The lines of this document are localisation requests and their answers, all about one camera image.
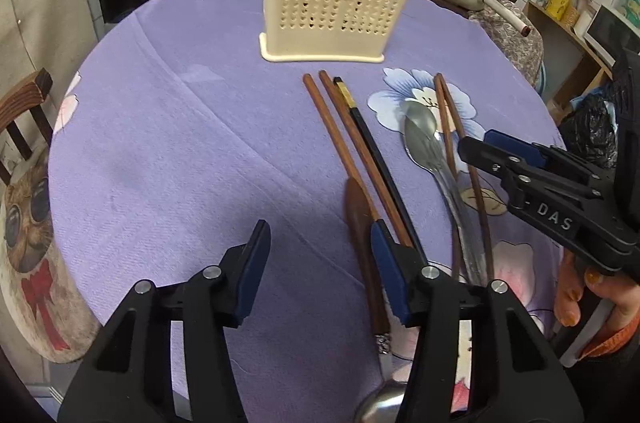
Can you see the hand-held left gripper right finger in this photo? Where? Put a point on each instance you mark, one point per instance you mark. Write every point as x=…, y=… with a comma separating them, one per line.
x=387, y=263

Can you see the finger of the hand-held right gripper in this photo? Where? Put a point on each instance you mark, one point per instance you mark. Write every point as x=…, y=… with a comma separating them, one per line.
x=545, y=215
x=515, y=148

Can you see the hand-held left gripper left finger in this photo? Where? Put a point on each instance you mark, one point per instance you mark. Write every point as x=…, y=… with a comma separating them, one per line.
x=250, y=273

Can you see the brown wooden chopstick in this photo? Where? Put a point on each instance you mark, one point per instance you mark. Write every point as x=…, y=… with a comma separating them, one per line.
x=350, y=128
x=444, y=118
x=481, y=218
x=330, y=128

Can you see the black chopstick with gold band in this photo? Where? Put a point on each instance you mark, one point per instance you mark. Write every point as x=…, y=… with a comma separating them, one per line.
x=380, y=163

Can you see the person's right hand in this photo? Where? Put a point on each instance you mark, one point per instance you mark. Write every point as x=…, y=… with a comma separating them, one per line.
x=567, y=293

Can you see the black plastic bag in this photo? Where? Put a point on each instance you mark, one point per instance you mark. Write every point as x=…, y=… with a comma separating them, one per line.
x=590, y=128

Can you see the light wooden shelf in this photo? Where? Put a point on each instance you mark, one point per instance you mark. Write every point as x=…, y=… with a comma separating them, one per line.
x=565, y=53

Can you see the white microwave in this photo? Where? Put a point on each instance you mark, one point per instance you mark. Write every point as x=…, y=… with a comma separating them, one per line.
x=607, y=28

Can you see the grey brown floral cloth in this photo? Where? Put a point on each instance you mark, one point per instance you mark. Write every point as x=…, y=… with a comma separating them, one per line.
x=510, y=38

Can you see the white jar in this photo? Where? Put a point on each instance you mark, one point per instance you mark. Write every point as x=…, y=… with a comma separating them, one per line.
x=583, y=24

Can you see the teal containers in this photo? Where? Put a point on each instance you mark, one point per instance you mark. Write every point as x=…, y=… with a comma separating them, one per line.
x=634, y=3

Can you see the purple floral tablecloth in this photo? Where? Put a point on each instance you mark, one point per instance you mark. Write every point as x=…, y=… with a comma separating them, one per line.
x=200, y=128

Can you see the dark wooden chair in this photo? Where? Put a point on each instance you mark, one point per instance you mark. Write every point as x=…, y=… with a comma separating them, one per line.
x=25, y=95

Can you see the beige wall cloth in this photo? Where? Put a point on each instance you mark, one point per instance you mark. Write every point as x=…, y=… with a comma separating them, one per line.
x=45, y=13

